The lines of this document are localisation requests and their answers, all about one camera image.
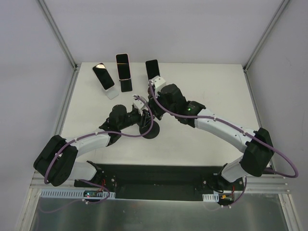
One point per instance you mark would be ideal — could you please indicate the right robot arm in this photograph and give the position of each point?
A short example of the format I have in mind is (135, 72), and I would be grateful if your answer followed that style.
(254, 145)

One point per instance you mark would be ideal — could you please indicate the phone in pink case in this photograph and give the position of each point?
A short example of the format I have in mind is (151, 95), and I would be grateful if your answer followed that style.
(123, 67)

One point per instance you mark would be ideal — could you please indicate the black folding phone stand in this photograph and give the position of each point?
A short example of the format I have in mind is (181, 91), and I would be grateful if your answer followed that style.
(126, 85)

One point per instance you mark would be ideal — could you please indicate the phone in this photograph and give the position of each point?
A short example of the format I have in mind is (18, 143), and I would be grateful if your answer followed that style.
(103, 76)
(152, 68)
(123, 67)

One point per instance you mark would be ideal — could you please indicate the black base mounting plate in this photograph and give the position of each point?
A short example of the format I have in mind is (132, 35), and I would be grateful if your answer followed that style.
(165, 183)

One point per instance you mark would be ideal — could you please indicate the aluminium frame post left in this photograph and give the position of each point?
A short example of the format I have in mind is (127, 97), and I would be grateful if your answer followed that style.
(57, 33)

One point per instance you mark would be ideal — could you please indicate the aluminium frame post right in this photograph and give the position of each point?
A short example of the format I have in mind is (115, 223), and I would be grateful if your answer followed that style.
(265, 35)

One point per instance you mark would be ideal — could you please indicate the right controller board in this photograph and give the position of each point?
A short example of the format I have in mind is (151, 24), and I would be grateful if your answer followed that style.
(216, 197)

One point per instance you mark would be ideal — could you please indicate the white phone stand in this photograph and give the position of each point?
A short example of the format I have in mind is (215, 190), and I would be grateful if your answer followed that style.
(111, 93)

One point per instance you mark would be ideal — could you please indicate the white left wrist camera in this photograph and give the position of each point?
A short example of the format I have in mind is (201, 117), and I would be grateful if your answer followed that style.
(139, 103)

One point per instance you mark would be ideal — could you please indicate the aluminium front rail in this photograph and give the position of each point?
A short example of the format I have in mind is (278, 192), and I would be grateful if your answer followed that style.
(267, 184)

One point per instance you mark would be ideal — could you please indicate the left controller board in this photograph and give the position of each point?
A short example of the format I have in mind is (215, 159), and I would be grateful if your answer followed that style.
(76, 194)

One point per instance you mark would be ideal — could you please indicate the controller board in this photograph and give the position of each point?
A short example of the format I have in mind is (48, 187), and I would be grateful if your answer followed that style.
(76, 194)
(216, 197)

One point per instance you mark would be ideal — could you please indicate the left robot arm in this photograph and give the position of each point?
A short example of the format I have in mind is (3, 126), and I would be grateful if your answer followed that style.
(57, 160)

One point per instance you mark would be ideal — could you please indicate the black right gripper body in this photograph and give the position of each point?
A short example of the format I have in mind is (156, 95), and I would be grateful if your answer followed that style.
(154, 106)

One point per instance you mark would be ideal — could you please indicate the phone in white case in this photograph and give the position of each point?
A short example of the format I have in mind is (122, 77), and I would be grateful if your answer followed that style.
(103, 76)

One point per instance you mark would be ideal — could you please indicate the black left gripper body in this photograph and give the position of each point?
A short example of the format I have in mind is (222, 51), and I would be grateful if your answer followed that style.
(146, 118)

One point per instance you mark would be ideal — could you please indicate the black round-base clamp stand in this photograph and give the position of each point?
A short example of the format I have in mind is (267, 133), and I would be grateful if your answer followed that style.
(151, 132)

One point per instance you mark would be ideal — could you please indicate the aluminium frame post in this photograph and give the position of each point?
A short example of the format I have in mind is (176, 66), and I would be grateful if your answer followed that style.
(57, 33)
(265, 35)

